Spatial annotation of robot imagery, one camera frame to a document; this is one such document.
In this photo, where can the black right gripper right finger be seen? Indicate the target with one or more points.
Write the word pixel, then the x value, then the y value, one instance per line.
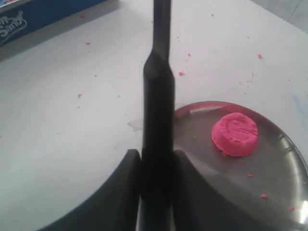
pixel 197 206

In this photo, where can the blue sand box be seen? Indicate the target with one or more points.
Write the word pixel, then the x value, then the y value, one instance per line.
pixel 19 18

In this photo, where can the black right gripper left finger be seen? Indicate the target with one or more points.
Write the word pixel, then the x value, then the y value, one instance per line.
pixel 113 207

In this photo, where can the pink dough piece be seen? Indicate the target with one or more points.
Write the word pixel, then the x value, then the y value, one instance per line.
pixel 235 135

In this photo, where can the round steel plate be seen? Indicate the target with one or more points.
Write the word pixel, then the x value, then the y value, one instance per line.
pixel 270 184

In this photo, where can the black serrated knife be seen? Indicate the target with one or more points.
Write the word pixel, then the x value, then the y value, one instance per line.
pixel 157 144

